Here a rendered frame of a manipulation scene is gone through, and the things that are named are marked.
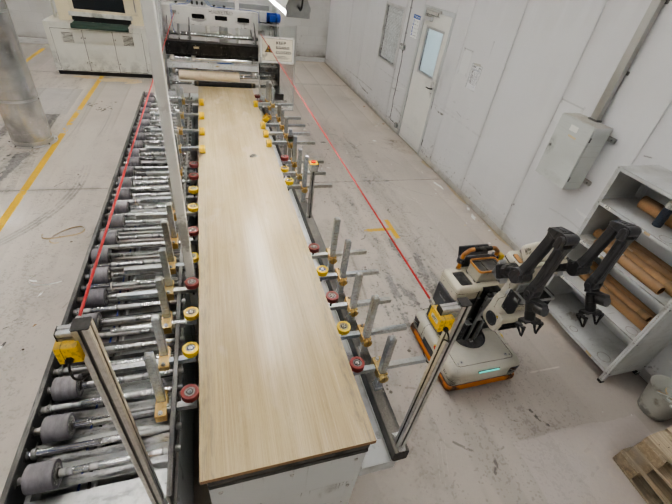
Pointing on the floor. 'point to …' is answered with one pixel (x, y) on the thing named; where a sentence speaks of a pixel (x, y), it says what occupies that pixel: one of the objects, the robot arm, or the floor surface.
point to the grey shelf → (606, 345)
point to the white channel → (170, 136)
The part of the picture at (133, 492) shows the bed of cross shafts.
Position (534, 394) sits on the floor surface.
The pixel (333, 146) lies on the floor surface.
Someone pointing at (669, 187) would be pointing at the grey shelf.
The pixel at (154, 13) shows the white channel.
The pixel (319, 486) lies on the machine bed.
